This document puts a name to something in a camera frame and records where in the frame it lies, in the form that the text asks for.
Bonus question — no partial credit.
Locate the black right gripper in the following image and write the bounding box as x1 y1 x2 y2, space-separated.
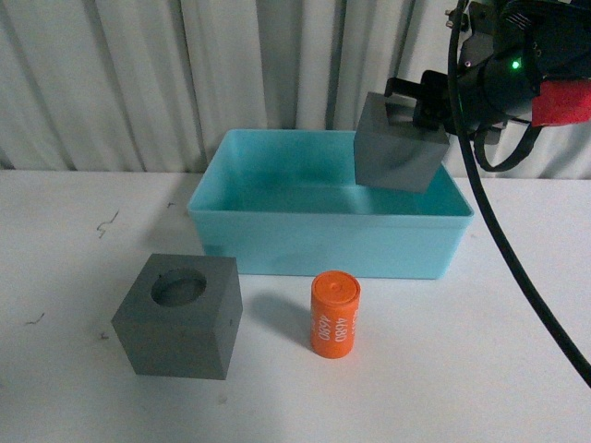
384 1 590 133

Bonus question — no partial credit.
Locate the gray cube with square hole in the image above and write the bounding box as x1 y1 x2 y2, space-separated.
354 92 449 193

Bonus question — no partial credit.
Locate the gray cube with round hole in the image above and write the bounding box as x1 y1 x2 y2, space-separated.
112 254 243 380

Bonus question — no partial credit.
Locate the light blue plastic box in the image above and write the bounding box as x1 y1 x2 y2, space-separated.
187 129 474 279

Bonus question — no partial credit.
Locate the orange cylinder marked 4680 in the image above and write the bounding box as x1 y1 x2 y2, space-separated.
310 270 361 359

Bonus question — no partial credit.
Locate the white pleated curtain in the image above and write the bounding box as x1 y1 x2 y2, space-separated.
0 0 591 180

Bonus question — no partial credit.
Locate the red strap on arm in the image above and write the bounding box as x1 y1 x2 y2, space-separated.
530 78 591 127

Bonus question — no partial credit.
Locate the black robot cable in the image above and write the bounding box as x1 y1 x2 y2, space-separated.
446 0 591 388

